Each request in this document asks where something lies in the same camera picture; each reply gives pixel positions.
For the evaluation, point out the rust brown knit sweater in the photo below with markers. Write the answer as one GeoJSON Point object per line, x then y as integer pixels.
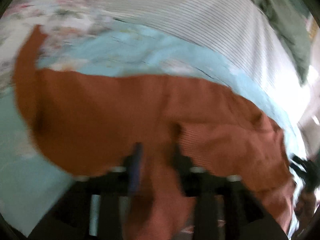
{"type": "Point", "coordinates": [86, 124]}

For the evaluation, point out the green pillow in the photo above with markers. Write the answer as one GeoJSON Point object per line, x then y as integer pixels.
{"type": "Point", "coordinates": [288, 19]}

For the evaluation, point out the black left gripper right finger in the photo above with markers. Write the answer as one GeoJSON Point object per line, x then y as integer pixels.
{"type": "Point", "coordinates": [224, 207]}

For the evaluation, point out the striped white pillow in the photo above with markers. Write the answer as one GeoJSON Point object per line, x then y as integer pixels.
{"type": "Point", "coordinates": [235, 28]}

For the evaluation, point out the white floral cloth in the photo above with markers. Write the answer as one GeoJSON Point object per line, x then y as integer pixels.
{"type": "Point", "coordinates": [63, 21]}

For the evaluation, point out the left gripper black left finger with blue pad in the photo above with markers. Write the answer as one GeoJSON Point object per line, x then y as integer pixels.
{"type": "Point", "coordinates": [91, 209]}

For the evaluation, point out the light blue floral sheet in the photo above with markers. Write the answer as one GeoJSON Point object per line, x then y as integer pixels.
{"type": "Point", "coordinates": [30, 185]}

